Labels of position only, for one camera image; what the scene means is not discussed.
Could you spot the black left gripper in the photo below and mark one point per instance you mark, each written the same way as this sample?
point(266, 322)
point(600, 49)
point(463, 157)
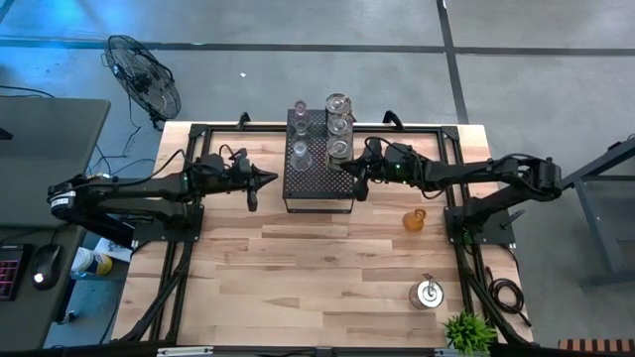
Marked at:
point(230, 181)

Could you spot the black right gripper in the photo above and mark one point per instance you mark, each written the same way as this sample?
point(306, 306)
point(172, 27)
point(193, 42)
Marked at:
point(379, 168)

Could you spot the candle tin cream label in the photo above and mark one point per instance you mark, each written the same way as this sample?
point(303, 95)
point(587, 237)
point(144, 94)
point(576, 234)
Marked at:
point(340, 151)

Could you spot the clear glass candlestick holder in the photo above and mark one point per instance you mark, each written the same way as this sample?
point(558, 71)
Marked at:
point(300, 157)

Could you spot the grey-green glass candlestick holder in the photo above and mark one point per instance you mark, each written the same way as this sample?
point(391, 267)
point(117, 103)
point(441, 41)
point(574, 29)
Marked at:
point(301, 127)

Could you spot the amber glass candlestick holder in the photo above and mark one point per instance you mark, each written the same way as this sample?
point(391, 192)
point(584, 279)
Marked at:
point(413, 222)

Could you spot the pink glass candlestick holder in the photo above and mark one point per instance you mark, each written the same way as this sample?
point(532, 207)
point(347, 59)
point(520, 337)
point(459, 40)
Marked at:
point(300, 108)

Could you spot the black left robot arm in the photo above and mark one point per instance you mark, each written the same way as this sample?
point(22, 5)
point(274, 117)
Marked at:
point(129, 188)

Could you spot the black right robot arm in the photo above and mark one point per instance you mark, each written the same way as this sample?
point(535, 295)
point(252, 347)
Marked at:
point(476, 171)

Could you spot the black perforated metal shelf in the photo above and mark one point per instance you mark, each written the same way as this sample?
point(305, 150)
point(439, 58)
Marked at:
point(317, 188)

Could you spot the black floor fan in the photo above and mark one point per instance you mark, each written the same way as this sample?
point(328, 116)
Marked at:
point(144, 77)

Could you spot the white paper sheet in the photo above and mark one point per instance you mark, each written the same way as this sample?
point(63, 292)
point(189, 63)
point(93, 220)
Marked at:
point(113, 248)

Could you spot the white and yellow container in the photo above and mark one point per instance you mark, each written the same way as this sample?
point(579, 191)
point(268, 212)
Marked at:
point(91, 263)

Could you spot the green potted plant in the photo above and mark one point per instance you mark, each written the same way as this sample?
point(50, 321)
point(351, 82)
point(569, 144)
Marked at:
point(469, 333)

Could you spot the large grey monitor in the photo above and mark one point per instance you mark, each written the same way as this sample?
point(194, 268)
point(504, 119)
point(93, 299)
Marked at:
point(49, 149)

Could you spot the black computer mouse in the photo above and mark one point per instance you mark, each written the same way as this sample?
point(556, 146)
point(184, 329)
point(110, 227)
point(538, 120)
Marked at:
point(45, 268)

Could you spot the dark metal side table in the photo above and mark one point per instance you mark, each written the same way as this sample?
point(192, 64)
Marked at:
point(593, 198)

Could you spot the black backlit keyboard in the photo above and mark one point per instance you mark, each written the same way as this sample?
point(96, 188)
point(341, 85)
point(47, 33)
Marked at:
point(10, 273)

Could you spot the dark grey desk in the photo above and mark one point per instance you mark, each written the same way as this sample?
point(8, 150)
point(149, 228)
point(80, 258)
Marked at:
point(30, 317)

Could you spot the striped wooden slat bench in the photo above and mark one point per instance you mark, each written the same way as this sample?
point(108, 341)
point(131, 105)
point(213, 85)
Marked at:
point(595, 345)

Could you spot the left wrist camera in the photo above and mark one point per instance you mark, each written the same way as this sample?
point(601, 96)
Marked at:
point(242, 162)

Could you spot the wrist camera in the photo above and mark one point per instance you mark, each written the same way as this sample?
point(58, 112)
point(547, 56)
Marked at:
point(375, 149)
point(242, 162)

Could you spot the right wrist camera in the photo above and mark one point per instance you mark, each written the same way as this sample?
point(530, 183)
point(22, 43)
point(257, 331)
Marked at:
point(375, 149)

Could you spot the black table frame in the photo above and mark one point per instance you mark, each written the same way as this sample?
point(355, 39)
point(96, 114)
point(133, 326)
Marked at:
point(417, 130)

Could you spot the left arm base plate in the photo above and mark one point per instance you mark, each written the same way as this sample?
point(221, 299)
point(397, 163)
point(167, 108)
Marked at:
point(191, 230)

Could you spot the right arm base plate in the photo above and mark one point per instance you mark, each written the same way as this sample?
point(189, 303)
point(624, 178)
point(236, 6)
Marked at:
point(496, 230)

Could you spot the grey metal bracket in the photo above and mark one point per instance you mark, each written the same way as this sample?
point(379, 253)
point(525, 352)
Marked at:
point(184, 351)

